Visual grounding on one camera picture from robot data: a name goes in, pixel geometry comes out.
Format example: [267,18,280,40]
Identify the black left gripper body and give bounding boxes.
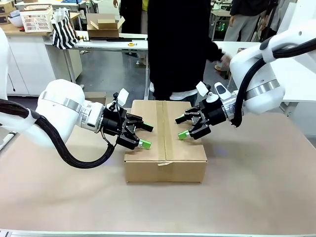
[101,106,127,146]

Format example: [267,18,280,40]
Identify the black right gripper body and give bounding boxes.
[199,98,227,126]

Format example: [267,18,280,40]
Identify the brown cardboard shipping box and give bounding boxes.
[123,99,208,184]

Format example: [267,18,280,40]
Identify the person's left forearm black sleeve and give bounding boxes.
[204,40,226,63]

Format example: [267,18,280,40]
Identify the cardboard box on floor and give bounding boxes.
[83,91,108,106]

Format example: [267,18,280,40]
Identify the small open cardboard box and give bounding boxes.
[85,12,126,39]

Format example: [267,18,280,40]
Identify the person's left hand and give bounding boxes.
[217,53,233,69]

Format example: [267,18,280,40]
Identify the person in black sweater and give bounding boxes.
[147,0,223,107]

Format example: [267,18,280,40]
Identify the white background desk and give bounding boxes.
[45,29,150,100]

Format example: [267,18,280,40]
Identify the computer case with green light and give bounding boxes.
[215,20,227,33]

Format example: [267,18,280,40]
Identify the bystander in grey trousers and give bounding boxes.
[223,0,266,43]

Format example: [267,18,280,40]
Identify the white storage cabinet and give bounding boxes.
[0,23,83,97]

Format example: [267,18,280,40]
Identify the black white striped bag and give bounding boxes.
[51,7,79,50]

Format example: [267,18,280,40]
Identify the white flat strip tool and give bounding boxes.
[0,132,18,150]

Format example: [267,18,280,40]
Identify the white plastic basket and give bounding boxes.
[19,4,54,34]

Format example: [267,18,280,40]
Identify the white bowl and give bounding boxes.
[8,15,24,28]

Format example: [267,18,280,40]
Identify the brown cardboard carton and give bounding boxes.
[0,1,16,25]

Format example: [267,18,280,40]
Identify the right wrist camera white cap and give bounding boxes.
[196,81,219,103]

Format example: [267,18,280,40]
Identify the wrist camera white cap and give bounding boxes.
[106,88,130,112]
[196,81,219,103]

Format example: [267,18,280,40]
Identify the left wrist camera white cap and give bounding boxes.
[106,88,130,112]

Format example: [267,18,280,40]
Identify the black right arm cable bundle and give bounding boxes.
[231,37,316,128]

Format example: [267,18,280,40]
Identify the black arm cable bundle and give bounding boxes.
[0,98,117,170]
[231,37,316,128]

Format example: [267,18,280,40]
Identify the black left arm cable bundle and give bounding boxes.
[0,98,117,170]

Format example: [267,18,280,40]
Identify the aluminium table edge rail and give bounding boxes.
[0,230,316,237]

